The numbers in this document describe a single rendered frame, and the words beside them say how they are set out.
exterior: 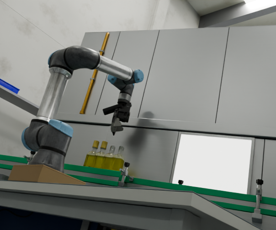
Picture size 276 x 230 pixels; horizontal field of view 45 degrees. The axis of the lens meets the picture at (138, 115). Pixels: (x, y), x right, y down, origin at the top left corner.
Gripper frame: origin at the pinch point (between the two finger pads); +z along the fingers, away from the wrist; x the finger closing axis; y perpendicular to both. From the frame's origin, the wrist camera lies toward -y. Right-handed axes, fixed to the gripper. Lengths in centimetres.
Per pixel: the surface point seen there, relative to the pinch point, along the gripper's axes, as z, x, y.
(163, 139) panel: -4.4, 10.3, 29.6
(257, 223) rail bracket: 38, -20, 80
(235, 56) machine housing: -67, 5, 65
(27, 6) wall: -240, 185, -230
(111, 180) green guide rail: 30.6, -11.6, 9.9
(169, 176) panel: 17.6, 8.5, 37.3
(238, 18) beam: -515, 476, 100
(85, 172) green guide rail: 28.3, -7.7, -6.0
